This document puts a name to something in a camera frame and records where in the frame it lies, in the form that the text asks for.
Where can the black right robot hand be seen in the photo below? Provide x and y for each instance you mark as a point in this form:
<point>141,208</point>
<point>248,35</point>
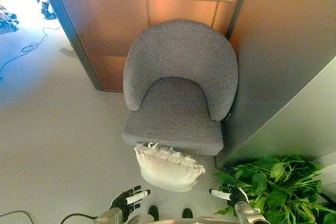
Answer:
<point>231,195</point>

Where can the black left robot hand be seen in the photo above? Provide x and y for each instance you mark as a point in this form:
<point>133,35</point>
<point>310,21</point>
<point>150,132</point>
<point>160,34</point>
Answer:
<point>126,201</point>

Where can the white fringed pillow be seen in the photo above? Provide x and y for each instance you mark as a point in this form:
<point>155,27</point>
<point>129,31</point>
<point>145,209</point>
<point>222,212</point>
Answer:
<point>168,170</point>

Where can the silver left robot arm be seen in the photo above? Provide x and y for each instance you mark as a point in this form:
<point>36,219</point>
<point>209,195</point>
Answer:
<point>109,216</point>

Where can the black left robot foot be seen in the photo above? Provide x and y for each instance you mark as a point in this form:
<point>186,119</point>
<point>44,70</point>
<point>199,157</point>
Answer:
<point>153,212</point>

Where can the black robot foot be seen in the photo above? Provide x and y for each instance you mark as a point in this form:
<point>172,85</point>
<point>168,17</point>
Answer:
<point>187,213</point>
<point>153,212</point>

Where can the black right robot foot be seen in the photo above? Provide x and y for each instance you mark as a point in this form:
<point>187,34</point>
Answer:
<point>187,213</point>

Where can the green leafy potted plant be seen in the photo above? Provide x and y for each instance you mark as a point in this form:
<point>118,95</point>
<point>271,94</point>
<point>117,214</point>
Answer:
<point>278,190</point>

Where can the grey fabric tub armchair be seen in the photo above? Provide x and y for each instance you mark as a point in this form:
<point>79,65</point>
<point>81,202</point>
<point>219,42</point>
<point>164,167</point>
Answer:
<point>181,58</point>

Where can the dark gear heap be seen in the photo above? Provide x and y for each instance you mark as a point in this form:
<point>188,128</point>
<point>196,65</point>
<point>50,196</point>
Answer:
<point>47,7</point>

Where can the dark equipment pile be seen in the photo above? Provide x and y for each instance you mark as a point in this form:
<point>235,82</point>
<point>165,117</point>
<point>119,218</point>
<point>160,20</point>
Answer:
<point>8,19</point>

